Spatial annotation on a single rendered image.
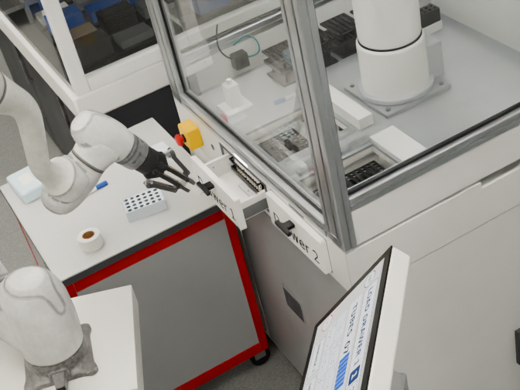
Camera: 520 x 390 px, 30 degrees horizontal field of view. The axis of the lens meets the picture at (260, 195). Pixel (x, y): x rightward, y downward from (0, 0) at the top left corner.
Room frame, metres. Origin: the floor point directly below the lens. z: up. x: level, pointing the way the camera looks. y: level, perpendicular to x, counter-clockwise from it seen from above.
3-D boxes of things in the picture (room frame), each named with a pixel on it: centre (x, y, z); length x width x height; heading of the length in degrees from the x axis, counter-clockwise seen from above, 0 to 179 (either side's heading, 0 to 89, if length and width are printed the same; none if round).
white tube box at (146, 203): (2.45, 0.35, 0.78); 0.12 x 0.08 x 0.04; 101
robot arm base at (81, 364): (1.78, 0.58, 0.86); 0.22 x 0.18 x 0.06; 6
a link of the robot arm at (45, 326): (1.80, 0.59, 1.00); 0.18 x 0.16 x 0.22; 57
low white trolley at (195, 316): (2.59, 0.46, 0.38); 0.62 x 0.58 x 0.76; 21
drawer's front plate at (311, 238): (2.02, -0.07, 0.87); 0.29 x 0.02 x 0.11; 21
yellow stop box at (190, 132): (2.61, 0.17, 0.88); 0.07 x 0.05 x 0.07; 21
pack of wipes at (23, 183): (2.71, 0.73, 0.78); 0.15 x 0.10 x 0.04; 26
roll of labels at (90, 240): (2.33, 0.52, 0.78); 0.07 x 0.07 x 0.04
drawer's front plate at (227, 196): (2.28, 0.12, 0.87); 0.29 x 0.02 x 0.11; 21
